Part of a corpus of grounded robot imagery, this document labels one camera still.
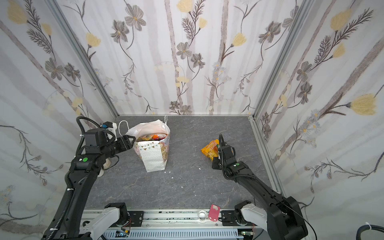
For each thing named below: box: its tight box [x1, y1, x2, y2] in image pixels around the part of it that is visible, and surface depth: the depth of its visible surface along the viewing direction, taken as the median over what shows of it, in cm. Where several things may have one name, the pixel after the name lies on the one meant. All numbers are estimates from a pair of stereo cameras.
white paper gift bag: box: [118, 115, 171, 173], surface depth 82 cm
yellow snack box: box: [200, 139, 220, 161], surface depth 97 cm
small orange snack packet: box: [138, 134, 167, 141], surface depth 84 cm
